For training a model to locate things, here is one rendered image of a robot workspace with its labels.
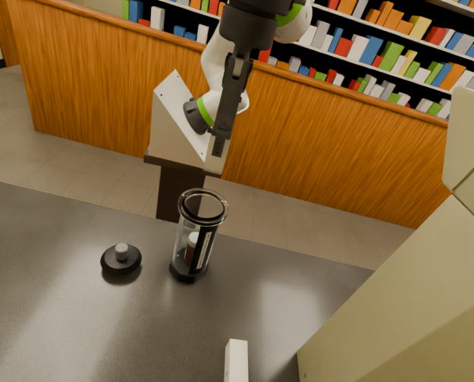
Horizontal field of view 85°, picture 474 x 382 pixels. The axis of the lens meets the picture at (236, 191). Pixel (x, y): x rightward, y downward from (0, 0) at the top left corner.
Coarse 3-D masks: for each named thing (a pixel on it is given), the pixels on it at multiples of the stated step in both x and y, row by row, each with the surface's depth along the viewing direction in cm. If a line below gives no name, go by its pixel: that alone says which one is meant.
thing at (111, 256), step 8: (112, 248) 63; (120, 248) 60; (128, 248) 64; (136, 248) 65; (104, 256) 61; (112, 256) 61; (120, 256) 60; (128, 256) 62; (136, 256) 63; (104, 264) 60; (112, 264) 60; (120, 264) 60; (128, 264) 61; (136, 264) 62; (112, 272) 59; (120, 272) 59; (128, 272) 60
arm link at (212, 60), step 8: (216, 32) 90; (216, 40) 92; (224, 40) 89; (208, 48) 98; (216, 48) 94; (224, 48) 92; (232, 48) 92; (208, 56) 99; (216, 56) 96; (224, 56) 96; (208, 64) 101; (216, 64) 99; (208, 72) 102; (216, 72) 99; (208, 80) 104
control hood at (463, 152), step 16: (464, 96) 33; (464, 112) 32; (448, 128) 34; (464, 128) 31; (448, 144) 33; (464, 144) 31; (448, 160) 32; (464, 160) 30; (448, 176) 32; (464, 176) 30
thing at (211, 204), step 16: (192, 192) 57; (208, 192) 59; (192, 208) 61; (208, 208) 61; (224, 208) 56; (192, 224) 53; (176, 240) 60; (192, 240) 56; (176, 256) 61; (192, 256) 59
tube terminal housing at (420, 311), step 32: (448, 224) 30; (416, 256) 34; (448, 256) 29; (384, 288) 38; (416, 288) 32; (448, 288) 28; (352, 320) 43; (384, 320) 36; (416, 320) 31; (448, 320) 28; (320, 352) 49; (352, 352) 41; (384, 352) 35; (416, 352) 31; (448, 352) 28
